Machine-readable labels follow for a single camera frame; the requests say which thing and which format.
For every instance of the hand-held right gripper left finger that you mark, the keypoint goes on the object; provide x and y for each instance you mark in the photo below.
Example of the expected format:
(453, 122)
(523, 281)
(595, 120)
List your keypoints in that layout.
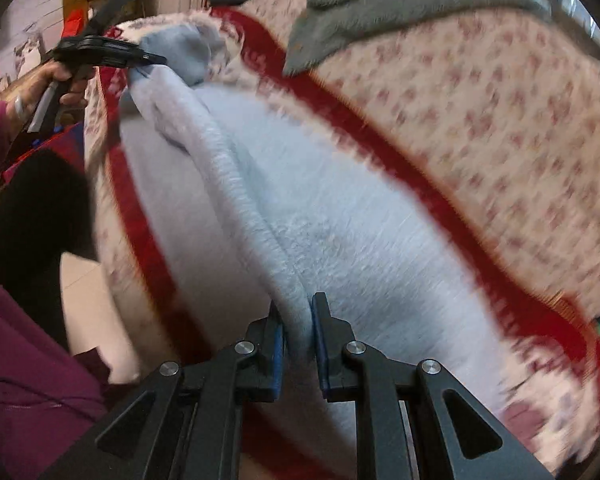
(278, 360)

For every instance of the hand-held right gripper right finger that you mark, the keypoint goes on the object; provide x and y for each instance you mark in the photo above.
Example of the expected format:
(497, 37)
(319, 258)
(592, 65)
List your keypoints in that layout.
(322, 360)

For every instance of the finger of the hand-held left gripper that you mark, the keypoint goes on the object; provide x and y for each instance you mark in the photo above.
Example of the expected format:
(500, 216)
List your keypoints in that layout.
(154, 59)

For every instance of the grey fleece pants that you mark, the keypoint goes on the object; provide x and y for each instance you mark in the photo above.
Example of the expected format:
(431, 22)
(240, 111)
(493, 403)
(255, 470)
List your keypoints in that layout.
(330, 210)

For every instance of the person's left hand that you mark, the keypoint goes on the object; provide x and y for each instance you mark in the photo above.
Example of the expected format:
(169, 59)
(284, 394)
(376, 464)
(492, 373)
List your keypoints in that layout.
(34, 87)

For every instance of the red blue patterned cloth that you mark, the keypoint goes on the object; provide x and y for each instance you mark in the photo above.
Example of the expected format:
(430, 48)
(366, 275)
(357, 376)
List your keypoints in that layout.
(45, 152)

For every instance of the person's black trouser leg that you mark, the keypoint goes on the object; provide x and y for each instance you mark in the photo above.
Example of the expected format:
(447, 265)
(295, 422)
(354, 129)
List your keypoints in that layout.
(35, 220)

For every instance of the red bordered fleece blanket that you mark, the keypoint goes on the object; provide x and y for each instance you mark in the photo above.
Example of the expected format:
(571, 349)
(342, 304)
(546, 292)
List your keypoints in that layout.
(380, 150)

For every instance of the grey-green fleece garment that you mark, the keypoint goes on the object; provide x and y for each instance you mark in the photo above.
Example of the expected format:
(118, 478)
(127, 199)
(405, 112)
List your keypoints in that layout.
(380, 5)

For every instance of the person's maroon jacket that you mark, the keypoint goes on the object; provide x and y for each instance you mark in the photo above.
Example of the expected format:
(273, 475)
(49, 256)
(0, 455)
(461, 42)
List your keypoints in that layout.
(25, 385)

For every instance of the floral bedsheet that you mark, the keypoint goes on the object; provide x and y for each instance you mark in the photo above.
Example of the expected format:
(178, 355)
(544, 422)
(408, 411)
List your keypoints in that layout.
(480, 110)

